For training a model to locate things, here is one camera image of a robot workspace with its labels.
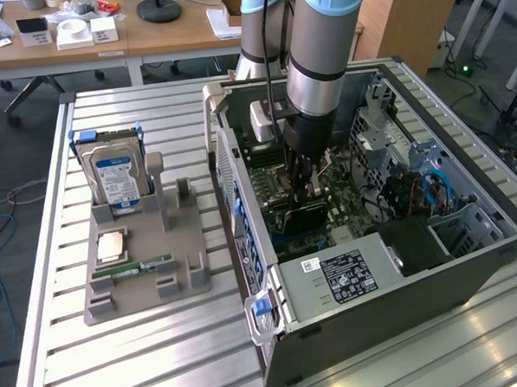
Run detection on white desk frame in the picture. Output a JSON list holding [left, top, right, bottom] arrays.
[[443, 0, 517, 96]]

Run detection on green motherboard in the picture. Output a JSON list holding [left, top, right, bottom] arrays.
[[236, 121, 383, 266]]

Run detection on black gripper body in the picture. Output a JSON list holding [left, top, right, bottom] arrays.
[[280, 110, 338, 162]]

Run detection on blue case latch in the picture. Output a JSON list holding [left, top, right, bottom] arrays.
[[251, 297, 271, 319]]

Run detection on black lamp base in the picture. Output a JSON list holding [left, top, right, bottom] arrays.
[[135, 0, 184, 25]]

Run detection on open dark PC case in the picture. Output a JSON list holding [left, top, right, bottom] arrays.
[[200, 51, 517, 387]]

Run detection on CPU socket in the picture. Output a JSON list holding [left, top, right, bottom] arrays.
[[269, 160, 295, 199]]

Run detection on office chair base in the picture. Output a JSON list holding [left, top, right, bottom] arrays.
[[0, 70, 109, 129]]

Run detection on cardboard box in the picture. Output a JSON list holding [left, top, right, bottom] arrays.
[[221, 0, 245, 18]]

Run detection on white electrical box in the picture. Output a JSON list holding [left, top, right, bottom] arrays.
[[434, 29, 459, 71]]

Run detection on small white box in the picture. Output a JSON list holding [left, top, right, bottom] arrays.
[[89, 16, 119, 45]]

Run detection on red small parts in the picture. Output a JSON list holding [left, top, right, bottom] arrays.
[[95, 0, 123, 16]]

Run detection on green RAM stick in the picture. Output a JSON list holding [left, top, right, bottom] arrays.
[[90, 253, 177, 281]]

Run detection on CPU chip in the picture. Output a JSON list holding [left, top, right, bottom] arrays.
[[93, 228, 130, 268]]

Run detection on black and white box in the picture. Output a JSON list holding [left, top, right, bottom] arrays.
[[15, 16, 54, 48]]

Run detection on light blue wire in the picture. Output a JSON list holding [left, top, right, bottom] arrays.
[[424, 165, 460, 215]]

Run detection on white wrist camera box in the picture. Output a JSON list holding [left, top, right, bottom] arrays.
[[249, 99, 288, 144]]

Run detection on grey power supply unit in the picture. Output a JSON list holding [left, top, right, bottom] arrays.
[[277, 231, 405, 324]]

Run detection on white paper stack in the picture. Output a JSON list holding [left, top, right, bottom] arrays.
[[205, 5, 243, 42]]

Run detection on metal socket cover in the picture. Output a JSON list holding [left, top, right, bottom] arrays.
[[319, 149, 334, 185]]

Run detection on white tape roll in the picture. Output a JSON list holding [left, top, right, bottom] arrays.
[[57, 17, 92, 42]]

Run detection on grey parts rack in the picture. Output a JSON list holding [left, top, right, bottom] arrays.
[[74, 148, 215, 327]]

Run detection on flat white box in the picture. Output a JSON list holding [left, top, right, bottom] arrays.
[[55, 30, 97, 52]]

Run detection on metal disk bay bracket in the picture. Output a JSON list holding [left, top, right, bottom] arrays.
[[426, 201, 506, 260]]

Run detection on hard disk with blue caddy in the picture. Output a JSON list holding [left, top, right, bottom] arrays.
[[67, 120, 151, 214]]

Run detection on metal disk bay cage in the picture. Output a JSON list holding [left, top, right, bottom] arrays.
[[347, 105, 416, 207]]

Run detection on wooden cabinet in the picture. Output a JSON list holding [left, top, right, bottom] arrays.
[[333, 0, 473, 82]]

